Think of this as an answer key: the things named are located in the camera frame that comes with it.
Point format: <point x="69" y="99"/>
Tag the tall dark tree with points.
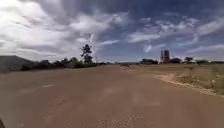
<point x="87" y="54"/>

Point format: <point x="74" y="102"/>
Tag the dark bush clump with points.
<point x="149" y="61"/>

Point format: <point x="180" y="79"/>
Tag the tall tower building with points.
<point x="164" y="56"/>

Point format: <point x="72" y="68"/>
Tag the row of dark bushes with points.
<point x="56" y="64"/>

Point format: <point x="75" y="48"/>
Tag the small flat-topped tree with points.
<point x="188" y="59"/>

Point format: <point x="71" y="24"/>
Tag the dark hill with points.
<point x="11" y="61"/>

